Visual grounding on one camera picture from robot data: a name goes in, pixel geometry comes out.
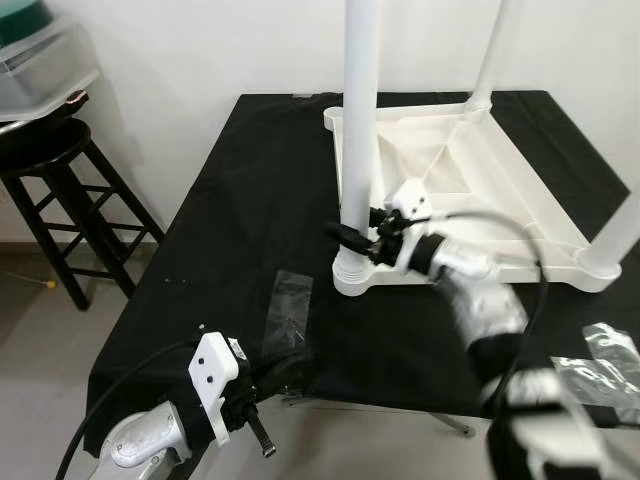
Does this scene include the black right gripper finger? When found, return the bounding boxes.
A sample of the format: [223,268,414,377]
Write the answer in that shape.
[325,221,376,252]

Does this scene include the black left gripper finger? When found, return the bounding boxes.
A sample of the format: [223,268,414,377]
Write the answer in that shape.
[257,353,305,396]
[247,353,294,390]

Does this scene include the white plastic table top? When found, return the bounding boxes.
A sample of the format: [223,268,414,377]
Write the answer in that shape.
[322,98,623,297]

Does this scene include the black wooden stool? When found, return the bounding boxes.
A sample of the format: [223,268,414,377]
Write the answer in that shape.
[0,118,166,311]

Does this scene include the green round lid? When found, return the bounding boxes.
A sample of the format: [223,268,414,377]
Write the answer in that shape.
[0,0,51,46]

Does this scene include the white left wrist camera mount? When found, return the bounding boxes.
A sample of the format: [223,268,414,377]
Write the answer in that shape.
[188,332,241,446]

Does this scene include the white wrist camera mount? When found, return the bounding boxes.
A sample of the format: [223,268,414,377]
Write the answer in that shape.
[385,180,441,276]
[188,332,241,446]

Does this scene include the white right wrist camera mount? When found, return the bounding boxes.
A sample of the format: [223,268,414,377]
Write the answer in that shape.
[385,180,441,276]

